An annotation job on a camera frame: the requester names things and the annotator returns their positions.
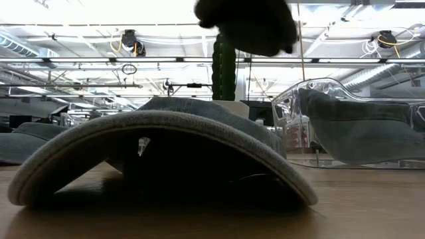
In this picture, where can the blue-grey baseball cap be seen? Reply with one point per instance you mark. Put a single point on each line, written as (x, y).
(186, 106)
(358, 132)
(23, 142)

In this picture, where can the green cactus plant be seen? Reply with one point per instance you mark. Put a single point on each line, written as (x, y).
(224, 79)

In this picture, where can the black computer monitor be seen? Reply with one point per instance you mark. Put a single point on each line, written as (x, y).
(20, 121)

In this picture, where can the silver ceiling air duct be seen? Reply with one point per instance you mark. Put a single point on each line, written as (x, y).
(20, 46)
(382, 74)

